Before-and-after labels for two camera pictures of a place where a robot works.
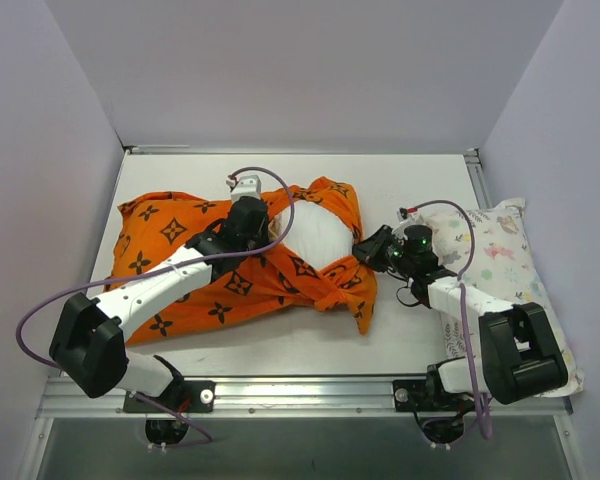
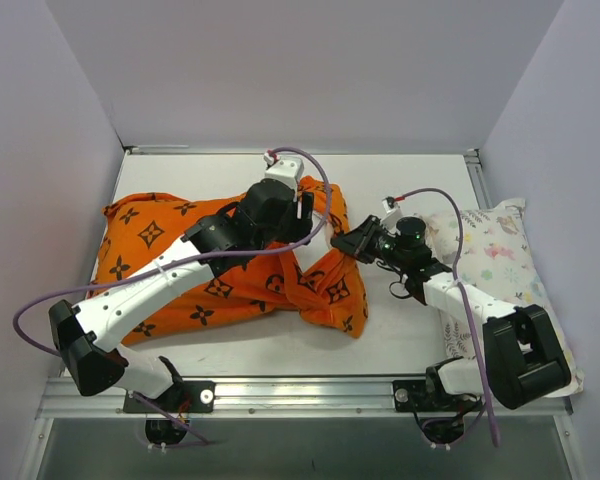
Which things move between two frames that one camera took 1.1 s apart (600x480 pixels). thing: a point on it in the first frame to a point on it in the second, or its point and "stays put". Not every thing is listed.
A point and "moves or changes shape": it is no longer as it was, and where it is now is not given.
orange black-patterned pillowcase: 259,285 moves or changes shape
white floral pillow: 492,249 stays put
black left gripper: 259,232 to 304,215
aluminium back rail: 299,151 stays put
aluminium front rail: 283,397 stays put
